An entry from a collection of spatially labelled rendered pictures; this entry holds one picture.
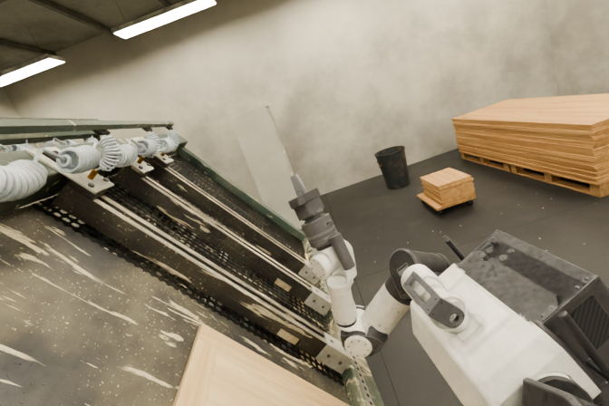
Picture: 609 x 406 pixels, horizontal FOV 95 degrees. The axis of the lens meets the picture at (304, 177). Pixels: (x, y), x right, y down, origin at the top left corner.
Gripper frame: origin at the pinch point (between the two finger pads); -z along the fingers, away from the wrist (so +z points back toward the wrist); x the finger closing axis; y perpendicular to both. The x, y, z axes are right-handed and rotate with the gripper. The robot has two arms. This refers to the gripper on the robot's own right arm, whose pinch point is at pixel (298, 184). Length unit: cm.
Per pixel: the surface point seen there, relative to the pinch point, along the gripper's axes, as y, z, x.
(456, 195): -5, 89, -314
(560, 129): -123, 61, -327
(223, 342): 28.2, 29.3, 22.5
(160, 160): 74, -40, -16
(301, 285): 41, 41, -31
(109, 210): 44, -16, 27
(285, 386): 21, 48, 16
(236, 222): 65, 2, -35
